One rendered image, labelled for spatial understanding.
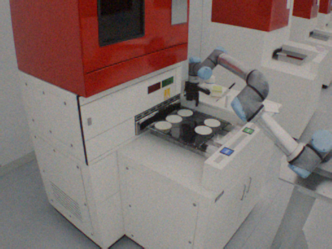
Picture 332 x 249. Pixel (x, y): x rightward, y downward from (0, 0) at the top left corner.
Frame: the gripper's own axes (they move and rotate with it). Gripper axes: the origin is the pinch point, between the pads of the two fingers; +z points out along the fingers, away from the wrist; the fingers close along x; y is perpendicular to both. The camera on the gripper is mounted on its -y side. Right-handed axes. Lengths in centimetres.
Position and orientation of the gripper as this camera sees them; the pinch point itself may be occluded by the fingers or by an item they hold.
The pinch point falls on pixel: (194, 109)
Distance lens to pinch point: 190.6
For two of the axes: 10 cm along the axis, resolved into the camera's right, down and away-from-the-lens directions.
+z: -0.1, 8.8, 4.8
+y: -9.7, 1.0, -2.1
